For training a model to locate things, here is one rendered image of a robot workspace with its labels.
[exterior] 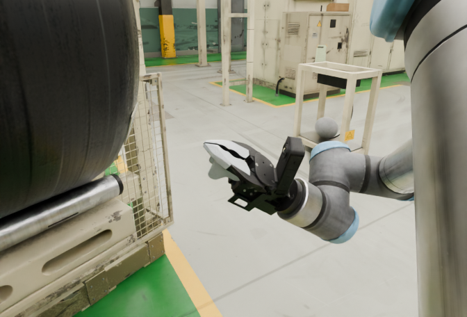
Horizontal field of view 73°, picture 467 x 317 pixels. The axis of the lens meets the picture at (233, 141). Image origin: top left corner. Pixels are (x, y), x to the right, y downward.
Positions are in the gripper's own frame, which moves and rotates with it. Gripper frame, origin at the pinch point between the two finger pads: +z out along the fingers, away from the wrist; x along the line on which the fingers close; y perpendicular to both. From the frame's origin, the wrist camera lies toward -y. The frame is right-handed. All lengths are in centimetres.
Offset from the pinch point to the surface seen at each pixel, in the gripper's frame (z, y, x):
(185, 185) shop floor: -66, 137, 117
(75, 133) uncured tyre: 19.0, 2.0, -9.3
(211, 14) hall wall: -150, 304, 992
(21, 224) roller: 19.1, 21.3, -12.5
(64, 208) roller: 14.7, 20.4, -8.1
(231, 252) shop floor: -78, 96, 48
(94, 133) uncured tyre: 17.0, 2.4, -7.5
